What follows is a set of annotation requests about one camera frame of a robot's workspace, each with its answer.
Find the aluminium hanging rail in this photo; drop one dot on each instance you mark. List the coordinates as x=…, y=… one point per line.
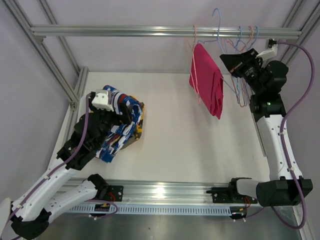
x=159, y=31

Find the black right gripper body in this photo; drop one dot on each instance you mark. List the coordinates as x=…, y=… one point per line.
x=249, y=69

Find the white plastic basket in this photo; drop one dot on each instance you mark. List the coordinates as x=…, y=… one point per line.
x=81, y=108

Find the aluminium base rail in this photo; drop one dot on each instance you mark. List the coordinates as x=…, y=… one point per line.
x=160, y=192

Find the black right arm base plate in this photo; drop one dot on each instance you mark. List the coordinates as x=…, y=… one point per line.
x=228, y=195

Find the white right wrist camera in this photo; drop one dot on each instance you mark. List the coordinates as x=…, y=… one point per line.
x=271, y=50

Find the pink trousers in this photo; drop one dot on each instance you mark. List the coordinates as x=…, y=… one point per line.
x=210, y=81

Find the pink hanger of orange trousers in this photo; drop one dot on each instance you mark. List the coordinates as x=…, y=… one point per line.
x=228, y=41

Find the olive yellow camouflage trousers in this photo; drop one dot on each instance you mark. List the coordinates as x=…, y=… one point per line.
x=136, y=135

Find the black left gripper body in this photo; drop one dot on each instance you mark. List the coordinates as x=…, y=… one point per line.
x=108, y=119

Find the white slotted cable duct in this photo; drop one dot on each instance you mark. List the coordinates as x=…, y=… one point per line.
x=148, y=209

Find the light blue wire hanger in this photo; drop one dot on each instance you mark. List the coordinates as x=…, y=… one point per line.
x=238, y=83

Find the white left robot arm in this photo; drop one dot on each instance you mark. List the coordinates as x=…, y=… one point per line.
x=34, y=211

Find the blue hanger of camouflage trousers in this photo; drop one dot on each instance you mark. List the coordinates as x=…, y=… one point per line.
x=255, y=31

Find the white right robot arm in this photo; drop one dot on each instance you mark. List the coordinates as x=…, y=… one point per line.
x=269, y=114

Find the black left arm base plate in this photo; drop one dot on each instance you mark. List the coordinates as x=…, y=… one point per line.
x=114, y=193

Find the blue white patterned trousers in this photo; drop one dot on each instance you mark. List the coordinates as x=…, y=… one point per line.
x=120, y=134

